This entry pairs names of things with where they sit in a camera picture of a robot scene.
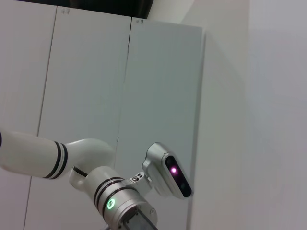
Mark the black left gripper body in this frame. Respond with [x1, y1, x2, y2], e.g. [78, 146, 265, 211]
[121, 207, 154, 230]

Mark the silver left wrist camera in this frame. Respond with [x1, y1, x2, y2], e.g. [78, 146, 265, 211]
[127, 142, 193, 200]

